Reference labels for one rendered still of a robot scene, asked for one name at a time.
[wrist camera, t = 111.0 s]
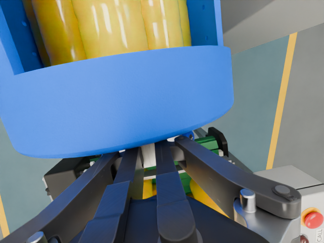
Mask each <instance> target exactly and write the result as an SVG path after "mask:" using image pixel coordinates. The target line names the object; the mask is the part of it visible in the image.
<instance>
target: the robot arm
mask: <svg viewBox="0 0 324 243"><path fill-rule="evenodd" d="M174 161H178V164H179V165H180V166H181V167H182V168H183V169H184V171H185V172H186V173H187V174H188V175H189V176H190V177H191V178H192V179H193V180H194V181H195V182H196V183H197V184H198V185H199V186H200V188H201V189H202V190H203V191H204V192H205V193H206V194H207V195H208V196H209V197H210V198H211V199H212V200H213V201H214V202H215V203H216V205H217V206H218V207H219V208H220V209H221V210H222V211H223V212H224V213H225V214H226V215H227V216H228V217H227V216H225V215H223V214H221V213H220V212H218V211H216V210H214V209H212V208H211V207H209V206H207V205H205V204H203V203H202V202H200V201H198V200H196V199H194V198H192V197H190V196H187V195H186V194H185V191H184V188H183V185H182V182H181V179H180V176H179V172H178V171H177V170H176V166H175V163H174ZM152 164H153V165H156V172H157V175H156V191H157V195H154V196H152V197H149V198H146V199H143V185H144V166H146V167H148V166H151V165H152ZM301 198H302V195H301V194H300V193H299V191H298V190H296V189H295V188H293V187H291V186H289V185H286V184H283V183H280V182H276V181H273V180H270V179H267V178H264V177H261V176H258V175H255V174H252V173H249V172H246V171H245V170H243V169H241V168H240V167H238V166H236V165H234V164H233V163H231V162H229V161H227V160H226V159H224V158H222V157H221V156H219V155H217V154H216V153H214V152H212V151H211V150H209V149H207V148H205V147H204V146H202V145H200V144H199V143H197V142H195V141H194V140H192V139H190V138H188V137H187V136H183V135H181V136H178V137H176V138H174V141H168V140H167V139H166V140H163V141H159V142H155V143H152V144H148V145H144V146H140V147H136V148H130V149H126V150H125V151H123V152H119V151H116V152H111V153H105V154H104V155H103V156H102V157H101V158H99V159H98V160H97V161H96V162H95V163H94V164H93V165H92V166H91V167H90V168H88V169H87V170H86V171H85V172H84V173H83V174H82V175H81V176H80V177H78V178H77V179H76V180H75V181H74V182H73V183H72V184H71V185H70V186H69V187H67V188H66V189H65V190H64V191H63V192H62V193H61V194H60V195H59V196H58V197H56V198H55V199H54V200H53V201H52V202H51V203H50V204H49V205H48V206H47V207H45V208H44V209H43V210H42V211H41V212H40V213H39V214H38V215H37V216H35V217H34V218H32V219H31V220H30V221H28V222H27V223H25V224H24V225H22V226H21V227H19V228H18V229H16V230H15V231H13V232H12V233H10V234H9V235H7V236H6V237H5V238H3V239H2V240H0V243H300V231H301Z"/></svg>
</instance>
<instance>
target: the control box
mask: <svg viewBox="0 0 324 243"><path fill-rule="evenodd" d="M253 174H255V175H257V176H261V177H264V178H267V179H270V180H273V181H276V182H280V183H283V184H286V185H289V186H291V187H293V188H295V189H296V190H298V191H299V193H300V194H301V195H302V198H301V231H300V236H305V237H306V238H307V239H308V240H309V243H324V221H323V223H322V225H321V226H320V227H318V228H315V229H309V228H307V227H306V226H305V223H304V221H305V216H306V215H307V214H309V213H313V212H319V213H321V214H322V215H323V216H324V184H323V183H322V182H320V181H319V180H317V179H315V178H313V177H312V176H310V175H308V174H306V173H305V172H303V171H301V170H299V169H297V168H296V167H294V166H292V165H288V166H283V167H278V168H273V169H268V170H263V171H259V172H254V173H253ZM321 230H322V231H321ZM321 233H322V234H321ZM320 235H321V237H320ZM318 236H319V237H318ZM317 239H318V241H317ZM320 240H321V241H320Z"/></svg>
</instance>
